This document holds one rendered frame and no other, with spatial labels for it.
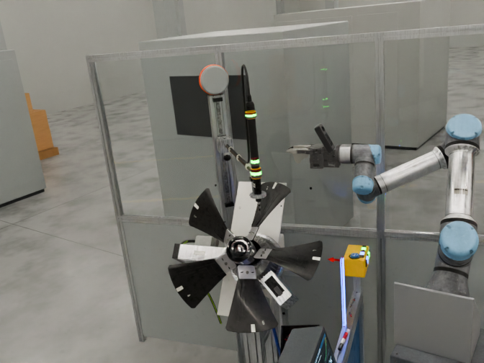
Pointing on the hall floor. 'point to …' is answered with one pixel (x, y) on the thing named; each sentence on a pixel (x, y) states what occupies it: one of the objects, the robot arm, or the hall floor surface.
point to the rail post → (361, 335)
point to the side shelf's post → (283, 311)
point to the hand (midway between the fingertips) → (290, 148)
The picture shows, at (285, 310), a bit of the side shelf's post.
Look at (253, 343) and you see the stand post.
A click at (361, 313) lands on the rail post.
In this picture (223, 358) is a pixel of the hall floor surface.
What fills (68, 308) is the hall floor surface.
